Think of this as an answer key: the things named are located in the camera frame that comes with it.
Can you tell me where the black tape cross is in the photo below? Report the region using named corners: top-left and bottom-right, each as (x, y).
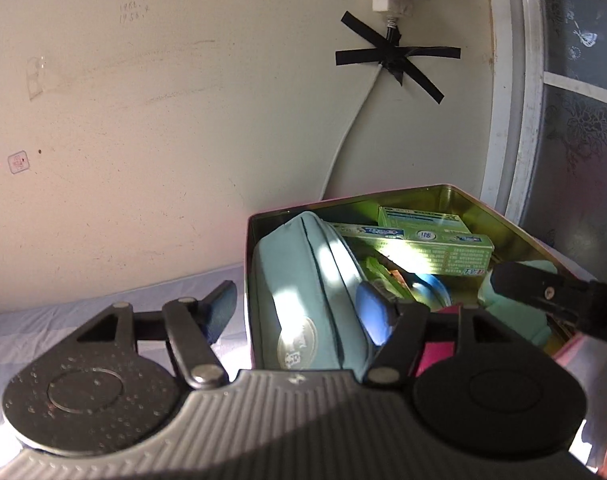
top-left (335, 11), bottom-right (462, 104)

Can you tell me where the magenta pouch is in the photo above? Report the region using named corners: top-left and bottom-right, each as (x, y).
top-left (415, 304), bottom-right (461, 377)

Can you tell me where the teal pencil case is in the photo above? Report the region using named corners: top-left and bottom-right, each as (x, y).
top-left (246, 211), bottom-right (375, 378)

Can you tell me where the green toothpaste box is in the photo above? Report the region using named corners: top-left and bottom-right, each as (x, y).
top-left (332, 223), bottom-right (494, 276)

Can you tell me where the gold metal tin box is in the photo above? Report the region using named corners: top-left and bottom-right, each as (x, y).
top-left (245, 184), bottom-right (573, 376)

